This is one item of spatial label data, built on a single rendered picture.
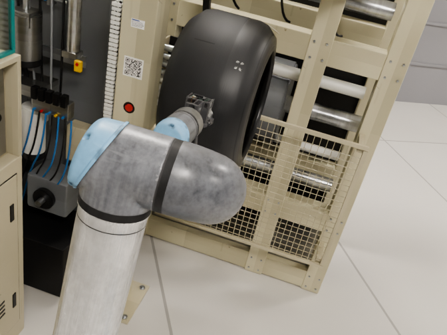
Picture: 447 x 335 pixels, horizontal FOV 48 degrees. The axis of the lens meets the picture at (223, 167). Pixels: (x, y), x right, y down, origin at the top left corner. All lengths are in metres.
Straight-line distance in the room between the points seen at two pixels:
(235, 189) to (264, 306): 1.99
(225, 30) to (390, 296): 1.97
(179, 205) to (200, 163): 0.07
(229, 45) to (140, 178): 0.99
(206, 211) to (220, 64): 0.92
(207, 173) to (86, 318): 0.32
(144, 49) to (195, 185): 1.17
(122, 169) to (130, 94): 1.21
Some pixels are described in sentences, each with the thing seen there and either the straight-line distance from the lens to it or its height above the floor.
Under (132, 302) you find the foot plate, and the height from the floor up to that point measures 0.01.
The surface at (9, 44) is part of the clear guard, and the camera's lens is 1.74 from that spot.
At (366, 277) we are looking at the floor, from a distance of 3.17.
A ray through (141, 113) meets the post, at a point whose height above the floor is 1.05.
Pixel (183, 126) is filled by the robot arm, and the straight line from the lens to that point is 1.25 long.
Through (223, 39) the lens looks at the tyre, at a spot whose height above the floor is 1.43.
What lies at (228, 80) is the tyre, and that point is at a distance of 1.59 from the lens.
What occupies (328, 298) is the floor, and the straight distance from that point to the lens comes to 2.92.
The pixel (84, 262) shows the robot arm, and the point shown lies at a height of 1.34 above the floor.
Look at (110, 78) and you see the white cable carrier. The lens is 1.94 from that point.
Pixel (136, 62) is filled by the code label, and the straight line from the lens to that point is 1.86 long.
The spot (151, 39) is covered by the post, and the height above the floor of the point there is 1.34.
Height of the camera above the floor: 1.89
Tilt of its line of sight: 30 degrees down
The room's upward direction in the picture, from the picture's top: 13 degrees clockwise
